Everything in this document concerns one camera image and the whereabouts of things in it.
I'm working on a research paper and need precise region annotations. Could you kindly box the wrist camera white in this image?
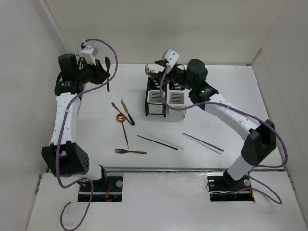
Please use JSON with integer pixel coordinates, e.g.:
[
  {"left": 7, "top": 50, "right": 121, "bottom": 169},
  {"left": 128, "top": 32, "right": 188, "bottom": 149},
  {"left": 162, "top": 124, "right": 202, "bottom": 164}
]
[
  {"left": 162, "top": 49, "right": 179, "bottom": 73},
  {"left": 79, "top": 45, "right": 98, "bottom": 65}
]

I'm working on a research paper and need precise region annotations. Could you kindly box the dark brown fork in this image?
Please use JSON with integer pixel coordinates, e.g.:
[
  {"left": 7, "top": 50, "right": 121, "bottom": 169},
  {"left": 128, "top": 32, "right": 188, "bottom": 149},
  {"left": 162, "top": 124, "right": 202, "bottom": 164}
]
[{"left": 115, "top": 149, "right": 147, "bottom": 154}]

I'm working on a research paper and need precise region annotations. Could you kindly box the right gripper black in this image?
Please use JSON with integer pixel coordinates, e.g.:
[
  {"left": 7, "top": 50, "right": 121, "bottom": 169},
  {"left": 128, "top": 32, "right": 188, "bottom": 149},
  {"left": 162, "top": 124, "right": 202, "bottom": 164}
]
[{"left": 147, "top": 64, "right": 195, "bottom": 91}]

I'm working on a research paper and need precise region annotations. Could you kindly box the aluminium rail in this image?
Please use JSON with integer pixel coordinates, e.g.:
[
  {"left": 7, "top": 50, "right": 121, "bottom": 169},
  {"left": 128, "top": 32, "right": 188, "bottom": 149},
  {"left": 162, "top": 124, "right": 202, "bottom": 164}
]
[
  {"left": 48, "top": 65, "right": 90, "bottom": 173},
  {"left": 105, "top": 168, "right": 284, "bottom": 178}
]

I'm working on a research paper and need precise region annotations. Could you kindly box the copper fork long handle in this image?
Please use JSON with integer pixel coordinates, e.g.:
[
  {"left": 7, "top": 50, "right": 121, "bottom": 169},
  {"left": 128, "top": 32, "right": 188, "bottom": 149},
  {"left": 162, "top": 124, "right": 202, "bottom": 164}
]
[{"left": 145, "top": 64, "right": 152, "bottom": 77}]

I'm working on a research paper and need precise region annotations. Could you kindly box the black chopstick right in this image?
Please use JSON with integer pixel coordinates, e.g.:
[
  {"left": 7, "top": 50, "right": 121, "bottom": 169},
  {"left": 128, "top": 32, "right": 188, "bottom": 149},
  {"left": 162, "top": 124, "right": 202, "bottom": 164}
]
[{"left": 182, "top": 133, "right": 224, "bottom": 152}]

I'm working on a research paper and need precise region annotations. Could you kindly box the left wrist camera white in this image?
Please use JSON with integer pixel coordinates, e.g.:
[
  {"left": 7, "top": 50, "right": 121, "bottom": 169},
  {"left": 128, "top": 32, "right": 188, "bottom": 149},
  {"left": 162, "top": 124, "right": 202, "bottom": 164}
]
[{"left": 79, "top": 45, "right": 98, "bottom": 65}]

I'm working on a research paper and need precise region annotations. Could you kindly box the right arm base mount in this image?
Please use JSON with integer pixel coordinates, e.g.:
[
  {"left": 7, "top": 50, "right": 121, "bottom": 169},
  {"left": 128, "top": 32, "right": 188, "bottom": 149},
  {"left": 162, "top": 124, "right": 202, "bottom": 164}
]
[{"left": 206, "top": 173, "right": 255, "bottom": 202}]

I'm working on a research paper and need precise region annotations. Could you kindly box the black chopstick left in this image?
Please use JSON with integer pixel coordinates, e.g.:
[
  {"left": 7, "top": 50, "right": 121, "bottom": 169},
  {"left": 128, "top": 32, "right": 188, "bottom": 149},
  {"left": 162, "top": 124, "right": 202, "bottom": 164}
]
[{"left": 137, "top": 135, "right": 178, "bottom": 150}]

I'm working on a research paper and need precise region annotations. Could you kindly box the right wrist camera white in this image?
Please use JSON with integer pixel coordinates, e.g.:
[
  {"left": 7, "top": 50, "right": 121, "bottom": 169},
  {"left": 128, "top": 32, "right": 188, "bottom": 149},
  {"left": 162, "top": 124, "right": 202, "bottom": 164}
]
[{"left": 162, "top": 49, "right": 179, "bottom": 73}]

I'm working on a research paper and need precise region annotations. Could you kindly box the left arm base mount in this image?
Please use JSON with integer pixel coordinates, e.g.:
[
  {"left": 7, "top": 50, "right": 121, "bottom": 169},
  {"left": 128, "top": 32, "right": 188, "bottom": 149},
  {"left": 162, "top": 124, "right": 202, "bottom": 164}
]
[{"left": 77, "top": 170, "right": 123, "bottom": 202}]

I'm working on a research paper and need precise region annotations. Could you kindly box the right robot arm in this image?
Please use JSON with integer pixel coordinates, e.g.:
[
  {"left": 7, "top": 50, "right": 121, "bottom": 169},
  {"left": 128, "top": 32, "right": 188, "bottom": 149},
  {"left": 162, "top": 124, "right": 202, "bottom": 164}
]
[{"left": 151, "top": 59, "right": 277, "bottom": 190}]

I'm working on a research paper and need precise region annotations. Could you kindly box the white utensil container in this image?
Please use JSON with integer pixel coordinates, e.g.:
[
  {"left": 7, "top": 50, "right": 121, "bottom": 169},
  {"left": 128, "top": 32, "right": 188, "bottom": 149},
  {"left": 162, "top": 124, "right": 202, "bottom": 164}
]
[{"left": 166, "top": 82, "right": 186, "bottom": 120}]

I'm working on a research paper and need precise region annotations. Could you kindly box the aluminium rail left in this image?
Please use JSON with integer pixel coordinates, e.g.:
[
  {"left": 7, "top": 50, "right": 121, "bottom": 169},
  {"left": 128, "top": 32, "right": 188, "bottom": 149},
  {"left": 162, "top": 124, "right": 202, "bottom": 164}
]
[{"left": 48, "top": 65, "right": 90, "bottom": 173}]

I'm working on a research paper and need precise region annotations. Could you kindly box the dark copper spoon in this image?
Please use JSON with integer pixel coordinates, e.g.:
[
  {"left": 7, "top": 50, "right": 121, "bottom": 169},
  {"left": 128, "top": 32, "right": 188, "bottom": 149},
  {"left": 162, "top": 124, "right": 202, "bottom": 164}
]
[{"left": 105, "top": 56, "right": 111, "bottom": 92}]

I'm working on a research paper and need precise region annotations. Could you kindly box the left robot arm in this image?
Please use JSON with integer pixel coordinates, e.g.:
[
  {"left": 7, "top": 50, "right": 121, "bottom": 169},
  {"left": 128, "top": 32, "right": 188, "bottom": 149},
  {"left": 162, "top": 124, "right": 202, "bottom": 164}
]
[{"left": 41, "top": 53, "right": 110, "bottom": 191}]

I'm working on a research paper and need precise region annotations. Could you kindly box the aluminium rail front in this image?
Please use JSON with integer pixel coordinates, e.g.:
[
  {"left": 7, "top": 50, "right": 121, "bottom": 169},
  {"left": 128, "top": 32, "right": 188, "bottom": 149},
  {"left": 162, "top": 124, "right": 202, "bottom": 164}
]
[{"left": 105, "top": 168, "right": 284, "bottom": 178}]

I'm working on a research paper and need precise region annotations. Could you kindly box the black utensil container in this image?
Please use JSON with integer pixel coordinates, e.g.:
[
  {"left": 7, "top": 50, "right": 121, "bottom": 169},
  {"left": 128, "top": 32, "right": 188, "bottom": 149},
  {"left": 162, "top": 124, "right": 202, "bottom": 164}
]
[{"left": 145, "top": 77, "right": 166, "bottom": 117}]

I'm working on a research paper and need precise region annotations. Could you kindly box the black chopstick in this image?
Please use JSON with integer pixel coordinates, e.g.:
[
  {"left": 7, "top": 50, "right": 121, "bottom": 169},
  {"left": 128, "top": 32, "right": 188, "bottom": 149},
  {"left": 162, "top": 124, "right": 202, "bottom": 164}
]
[
  {"left": 137, "top": 135, "right": 178, "bottom": 150},
  {"left": 182, "top": 133, "right": 224, "bottom": 152}
]

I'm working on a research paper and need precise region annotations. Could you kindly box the gold knife green handle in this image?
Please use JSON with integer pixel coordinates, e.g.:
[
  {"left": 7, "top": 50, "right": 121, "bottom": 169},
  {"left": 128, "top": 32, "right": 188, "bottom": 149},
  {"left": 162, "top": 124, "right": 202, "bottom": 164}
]
[{"left": 120, "top": 99, "right": 135, "bottom": 126}]

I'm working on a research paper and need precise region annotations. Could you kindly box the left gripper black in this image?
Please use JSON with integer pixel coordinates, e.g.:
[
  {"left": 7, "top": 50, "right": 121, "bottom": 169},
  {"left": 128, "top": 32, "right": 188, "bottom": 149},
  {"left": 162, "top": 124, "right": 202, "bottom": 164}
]
[{"left": 76, "top": 58, "right": 110, "bottom": 85}]

